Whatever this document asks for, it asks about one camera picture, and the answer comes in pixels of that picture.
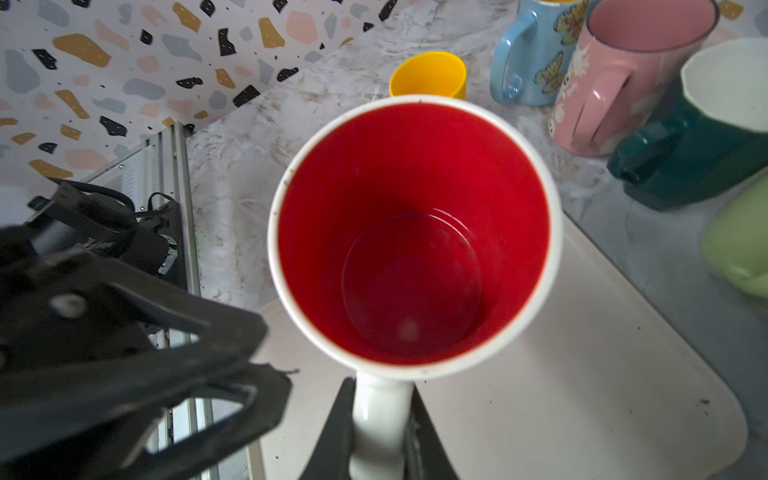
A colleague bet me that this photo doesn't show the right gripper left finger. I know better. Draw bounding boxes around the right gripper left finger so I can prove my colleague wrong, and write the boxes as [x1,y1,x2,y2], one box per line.
[300,377,356,480]

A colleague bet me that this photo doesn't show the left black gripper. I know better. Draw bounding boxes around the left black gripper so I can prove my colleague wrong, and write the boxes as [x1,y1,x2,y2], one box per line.
[1,226,292,479]

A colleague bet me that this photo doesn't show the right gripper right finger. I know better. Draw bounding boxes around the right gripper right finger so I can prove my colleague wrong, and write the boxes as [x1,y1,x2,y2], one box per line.
[404,388,459,480]

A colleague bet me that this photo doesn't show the white mug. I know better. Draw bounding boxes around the white mug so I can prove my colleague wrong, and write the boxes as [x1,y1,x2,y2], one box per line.
[268,95,563,479]

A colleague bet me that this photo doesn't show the light green mug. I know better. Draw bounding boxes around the light green mug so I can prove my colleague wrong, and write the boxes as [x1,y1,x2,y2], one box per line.
[700,176,767,299]

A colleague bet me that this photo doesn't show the yellow mug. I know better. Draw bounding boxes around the yellow mug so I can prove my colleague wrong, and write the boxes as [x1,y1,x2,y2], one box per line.
[389,51,467,100]

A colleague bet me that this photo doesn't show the light blue yellow-inside mug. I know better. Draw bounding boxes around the light blue yellow-inside mug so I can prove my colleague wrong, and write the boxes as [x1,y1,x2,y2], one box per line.
[490,0,594,106]

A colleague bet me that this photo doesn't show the dark green mug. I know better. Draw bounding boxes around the dark green mug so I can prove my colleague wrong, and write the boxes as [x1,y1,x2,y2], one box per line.
[607,37,767,211]

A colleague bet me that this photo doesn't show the pink patterned mug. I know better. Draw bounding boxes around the pink patterned mug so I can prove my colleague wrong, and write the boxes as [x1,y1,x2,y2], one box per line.
[548,0,719,157]

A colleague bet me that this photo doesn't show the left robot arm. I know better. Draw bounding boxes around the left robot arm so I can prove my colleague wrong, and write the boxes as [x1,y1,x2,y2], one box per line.
[1,180,292,479]

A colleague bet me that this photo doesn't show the cream plastic tray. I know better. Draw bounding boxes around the cream plastic tray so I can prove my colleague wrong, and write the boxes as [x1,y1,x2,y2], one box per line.
[245,212,750,480]

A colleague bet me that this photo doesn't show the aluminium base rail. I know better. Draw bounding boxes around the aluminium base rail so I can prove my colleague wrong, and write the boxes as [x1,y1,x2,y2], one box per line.
[84,123,214,453]

